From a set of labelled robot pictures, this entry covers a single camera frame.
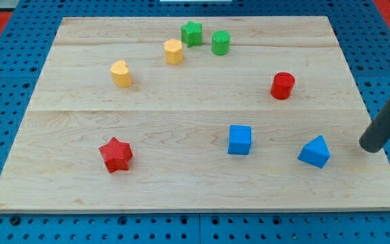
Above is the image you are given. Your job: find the blue triangle block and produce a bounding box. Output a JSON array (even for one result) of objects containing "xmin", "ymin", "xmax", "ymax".
[{"xmin": 298, "ymin": 136, "xmax": 330, "ymax": 169}]

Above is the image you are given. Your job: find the green star block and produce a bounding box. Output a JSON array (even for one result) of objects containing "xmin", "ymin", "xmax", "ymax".
[{"xmin": 181, "ymin": 20, "xmax": 202, "ymax": 47}]

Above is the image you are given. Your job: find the red cylinder block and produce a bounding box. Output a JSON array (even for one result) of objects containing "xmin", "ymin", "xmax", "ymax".
[{"xmin": 269, "ymin": 72, "xmax": 295, "ymax": 100}]

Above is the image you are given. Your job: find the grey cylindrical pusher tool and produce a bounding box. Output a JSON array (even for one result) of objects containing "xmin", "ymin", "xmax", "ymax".
[{"xmin": 359, "ymin": 98, "xmax": 390, "ymax": 153}]

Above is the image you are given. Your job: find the green cylinder block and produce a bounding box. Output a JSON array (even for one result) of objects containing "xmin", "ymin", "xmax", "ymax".
[{"xmin": 211, "ymin": 30, "xmax": 231, "ymax": 56}]

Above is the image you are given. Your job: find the red star block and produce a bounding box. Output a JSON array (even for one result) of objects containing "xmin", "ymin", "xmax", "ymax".
[{"xmin": 98, "ymin": 137, "xmax": 133, "ymax": 174}]

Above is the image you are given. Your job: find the yellow heart block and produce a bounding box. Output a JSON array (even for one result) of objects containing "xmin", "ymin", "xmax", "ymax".
[{"xmin": 110, "ymin": 60, "xmax": 132, "ymax": 87}]

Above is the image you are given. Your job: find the wooden board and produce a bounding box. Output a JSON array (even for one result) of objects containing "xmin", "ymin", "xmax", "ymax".
[{"xmin": 0, "ymin": 16, "xmax": 390, "ymax": 214}]

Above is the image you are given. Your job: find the blue cube block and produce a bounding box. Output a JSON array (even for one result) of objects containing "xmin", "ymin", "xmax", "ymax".
[{"xmin": 227, "ymin": 125, "xmax": 252, "ymax": 155}]

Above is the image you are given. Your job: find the yellow hexagon block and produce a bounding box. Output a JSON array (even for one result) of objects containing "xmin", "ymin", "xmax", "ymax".
[{"xmin": 164, "ymin": 39, "xmax": 183, "ymax": 65}]

